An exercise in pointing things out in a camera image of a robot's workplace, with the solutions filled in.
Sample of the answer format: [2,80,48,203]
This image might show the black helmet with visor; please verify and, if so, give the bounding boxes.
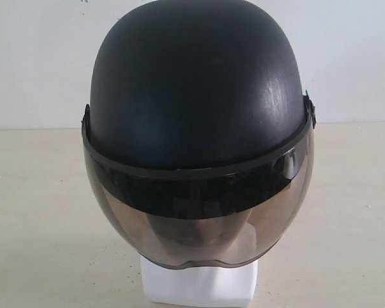
[81,1,316,270]

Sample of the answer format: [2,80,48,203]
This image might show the white mannequin head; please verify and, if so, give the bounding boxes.
[141,257,258,307]

